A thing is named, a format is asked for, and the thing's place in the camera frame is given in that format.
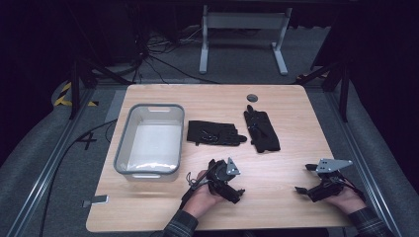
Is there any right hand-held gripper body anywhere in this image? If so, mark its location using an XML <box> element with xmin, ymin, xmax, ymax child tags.
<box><xmin>307</xmin><ymin>158</ymin><xmax>354</xmax><ymax>203</ymax></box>

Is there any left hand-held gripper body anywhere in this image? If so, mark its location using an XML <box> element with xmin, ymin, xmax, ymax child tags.
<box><xmin>210</xmin><ymin>157</ymin><xmax>242</xmax><ymax>200</ymax></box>

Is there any black glove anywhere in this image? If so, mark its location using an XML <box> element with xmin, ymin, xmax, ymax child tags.
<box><xmin>243</xmin><ymin>104</ymin><xmax>282</xmax><ymax>154</ymax></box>
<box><xmin>186</xmin><ymin>119</ymin><xmax>248</xmax><ymax>147</ymax></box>

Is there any grey plastic bin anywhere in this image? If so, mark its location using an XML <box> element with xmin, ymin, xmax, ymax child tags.
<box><xmin>113</xmin><ymin>103</ymin><xmax>186</xmax><ymax>183</ymax></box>

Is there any person's right hand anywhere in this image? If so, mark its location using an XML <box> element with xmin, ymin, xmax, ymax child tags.
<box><xmin>324</xmin><ymin>185</ymin><xmax>368</xmax><ymax>215</ymax></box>

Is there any black metal stand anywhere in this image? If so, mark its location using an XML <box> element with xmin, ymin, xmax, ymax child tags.
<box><xmin>68</xmin><ymin>58</ymin><xmax>133</xmax><ymax>120</ymax></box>
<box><xmin>295</xmin><ymin>59</ymin><xmax>351</xmax><ymax>123</ymax></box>

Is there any grey tape strip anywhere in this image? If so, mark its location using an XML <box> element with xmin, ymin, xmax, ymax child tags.
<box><xmin>81</xmin><ymin>195</ymin><xmax>110</xmax><ymax>208</ymax></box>

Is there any yellow black hazard tape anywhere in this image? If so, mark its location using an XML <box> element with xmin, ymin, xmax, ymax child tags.
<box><xmin>53</xmin><ymin>81</ymin><xmax>100</xmax><ymax>108</ymax></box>

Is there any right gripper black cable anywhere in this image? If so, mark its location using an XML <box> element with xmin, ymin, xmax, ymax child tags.
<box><xmin>337</xmin><ymin>176</ymin><xmax>368</xmax><ymax>203</ymax></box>

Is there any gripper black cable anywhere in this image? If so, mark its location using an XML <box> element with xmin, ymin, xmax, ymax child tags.
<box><xmin>337</xmin><ymin>176</ymin><xmax>368</xmax><ymax>203</ymax></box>
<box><xmin>179</xmin><ymin>171</ymin><xmax>213</xmax><ymax>210</ymax></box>

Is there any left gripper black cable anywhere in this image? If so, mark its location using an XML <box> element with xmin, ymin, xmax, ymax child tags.
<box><xmin>179</xmin><ymin>171</ymin><xmax>213</xmax><ymax>210</ymax></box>

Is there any aluminium rail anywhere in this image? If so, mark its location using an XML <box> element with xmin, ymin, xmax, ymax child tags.
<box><xmin>5</xmin><ymin>88</ymin><xmax>97</xmax><ymax>237</ymax></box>
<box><xmin>324</xmin><ymin>90</ymin><xmax>402</xmax><ymax>233</ymax></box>

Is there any tangle of black floor cables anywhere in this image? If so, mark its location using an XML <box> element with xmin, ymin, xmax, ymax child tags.
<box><xmin>131</xmin><ymin>26</ymin><xmax>221</xmax><ymax>85</ymax></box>

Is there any white metal desk frame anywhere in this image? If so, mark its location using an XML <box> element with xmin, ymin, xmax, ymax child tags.
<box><xmin>199</xmin><ymin>4</ymin><xmax>293</xmax><ymax>76</ymax></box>

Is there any long black floor cable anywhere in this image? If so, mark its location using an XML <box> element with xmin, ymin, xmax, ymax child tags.
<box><xmin>39</xmin><ymin>118</ymin><xmax>119</xmax><ymax>237</ymax></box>

